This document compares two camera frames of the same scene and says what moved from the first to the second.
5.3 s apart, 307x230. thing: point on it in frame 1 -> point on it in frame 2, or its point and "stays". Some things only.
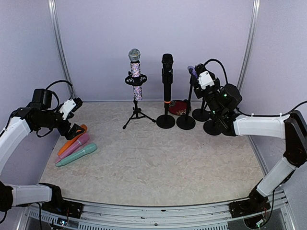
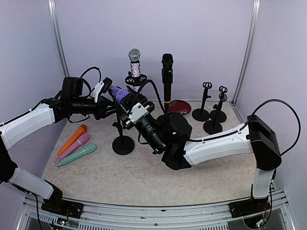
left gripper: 70,134 -> 102,102
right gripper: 197,92 -> 142,100
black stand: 187,122 -> 123,145
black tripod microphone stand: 136,81 stays
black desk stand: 201,114 stays
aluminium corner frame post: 250,45 stays
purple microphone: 194,71 -> 123,96
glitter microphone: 134,54 stays
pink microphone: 83,138 stays
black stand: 211,127 stays
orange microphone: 70,141 stays
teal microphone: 87,149 stays
